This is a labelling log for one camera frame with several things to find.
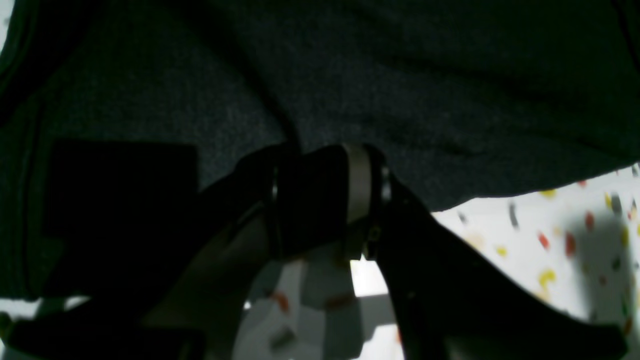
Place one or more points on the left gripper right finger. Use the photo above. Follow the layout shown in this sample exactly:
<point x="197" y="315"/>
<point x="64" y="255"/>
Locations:
<point x="451" y="303"/>

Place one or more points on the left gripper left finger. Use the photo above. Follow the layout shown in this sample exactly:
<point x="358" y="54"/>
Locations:
<point x="162" y="264"/>

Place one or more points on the dark grey T-shirt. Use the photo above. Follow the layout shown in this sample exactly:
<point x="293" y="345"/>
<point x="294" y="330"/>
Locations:
<point x="112" y="108"/>

